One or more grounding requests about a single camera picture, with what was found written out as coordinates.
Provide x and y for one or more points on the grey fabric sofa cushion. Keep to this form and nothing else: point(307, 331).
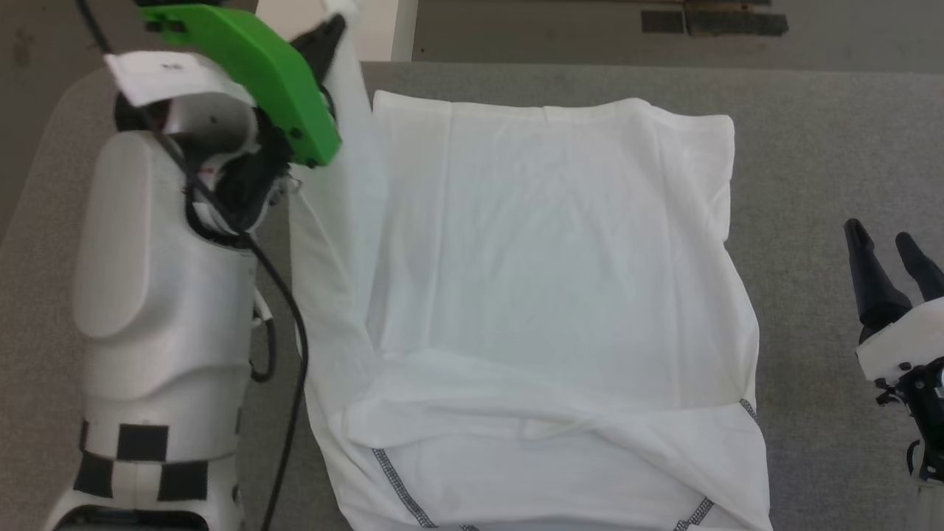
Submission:
point(811, 147)

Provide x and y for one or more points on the long black floor tape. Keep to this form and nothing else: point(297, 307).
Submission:
point(737, 23)

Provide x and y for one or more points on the white rectangular box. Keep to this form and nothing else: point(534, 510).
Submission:
point(380, 29)

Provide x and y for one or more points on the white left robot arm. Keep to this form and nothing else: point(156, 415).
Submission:
point(155, 295)

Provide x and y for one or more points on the white garment with grey stitching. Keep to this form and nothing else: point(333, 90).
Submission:
point(553, 295)

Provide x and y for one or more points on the wide black floor tape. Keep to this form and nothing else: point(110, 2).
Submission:
point(726, 3)

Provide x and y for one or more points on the small black floor tape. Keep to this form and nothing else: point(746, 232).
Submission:
point(662, 22)

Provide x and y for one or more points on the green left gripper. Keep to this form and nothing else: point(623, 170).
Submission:
point(273, 81)

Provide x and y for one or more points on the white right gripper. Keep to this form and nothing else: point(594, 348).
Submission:
point(907, 343)

